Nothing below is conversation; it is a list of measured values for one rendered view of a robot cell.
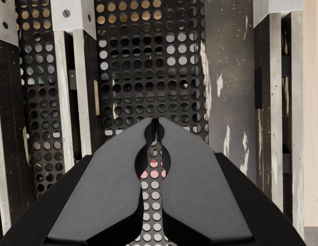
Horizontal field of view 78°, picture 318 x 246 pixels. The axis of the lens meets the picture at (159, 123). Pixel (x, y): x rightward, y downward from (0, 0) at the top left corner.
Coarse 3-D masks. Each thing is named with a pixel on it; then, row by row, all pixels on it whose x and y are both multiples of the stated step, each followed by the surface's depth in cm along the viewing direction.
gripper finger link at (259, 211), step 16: (224, 160) 9; (240, 176) 8; (240, 192) 7; (256, 192) 7; (240, 208) 7; (256, 208) 7; (272, 208) 7; (256, 224) 6; (272, 224) 6; (288, 224) 6; (256, 240) 6; (272, 240) 6; (288, 240) 6
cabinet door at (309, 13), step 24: (312, 0) 40; (312, 24) 40; (312, 48) 41; (312, 72) 41; (312, 96) 41; (312, 120) 42; (312, 144) 42; (312, 168) 42; (312, 192) 43; (312, 216) 43
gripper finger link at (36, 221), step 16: (80, 160) 9; (64, 176) 8; (80, 176) 8; (48, 192) 7; (64, 192) 7; (32, 208) 7; (48, 208) 7; (16, 224) 6; (32, 224) 6; (48, 224) 6; (0, 240) 6; (16, 240) 6; (32, 240) 6; (48, 240) 6
